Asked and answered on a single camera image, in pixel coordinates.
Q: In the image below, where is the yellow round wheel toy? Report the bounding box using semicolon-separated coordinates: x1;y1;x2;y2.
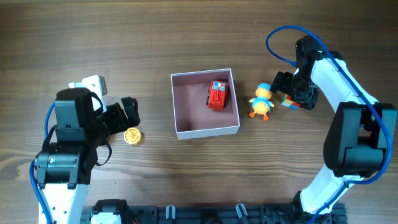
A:
123;128;142;145

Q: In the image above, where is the yellow duck toy blue hat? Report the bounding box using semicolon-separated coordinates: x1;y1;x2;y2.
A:
249;83;275;121

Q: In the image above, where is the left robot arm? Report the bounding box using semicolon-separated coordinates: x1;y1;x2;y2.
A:
29;88;140;223

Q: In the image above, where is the red toy truck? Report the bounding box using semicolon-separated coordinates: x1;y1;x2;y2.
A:
206;80;228;111

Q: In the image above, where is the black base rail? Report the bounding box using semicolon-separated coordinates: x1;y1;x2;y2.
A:
81;198;348;224

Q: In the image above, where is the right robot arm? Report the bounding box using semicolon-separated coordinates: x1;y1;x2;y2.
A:
271;35;397;222

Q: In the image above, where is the colourful puzzle cube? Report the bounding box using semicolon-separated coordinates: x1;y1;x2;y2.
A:
281;94;300;110

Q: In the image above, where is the white box pink inside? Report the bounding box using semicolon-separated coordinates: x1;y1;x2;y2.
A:
170;68;240;140

